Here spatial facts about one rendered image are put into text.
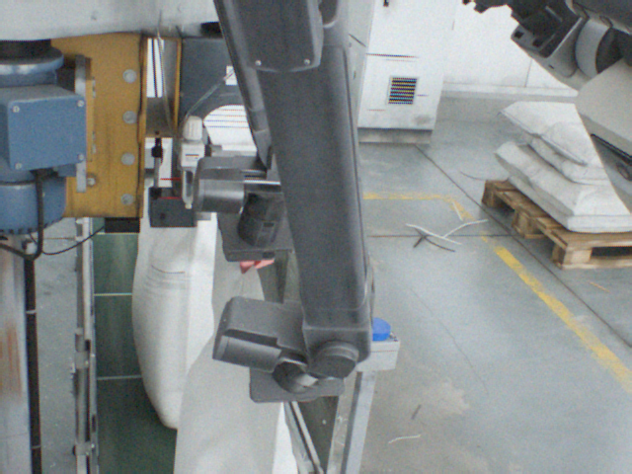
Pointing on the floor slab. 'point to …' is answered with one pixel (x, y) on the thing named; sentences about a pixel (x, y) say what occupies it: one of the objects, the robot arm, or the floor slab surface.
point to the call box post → (357, 422)
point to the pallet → (529, 215)
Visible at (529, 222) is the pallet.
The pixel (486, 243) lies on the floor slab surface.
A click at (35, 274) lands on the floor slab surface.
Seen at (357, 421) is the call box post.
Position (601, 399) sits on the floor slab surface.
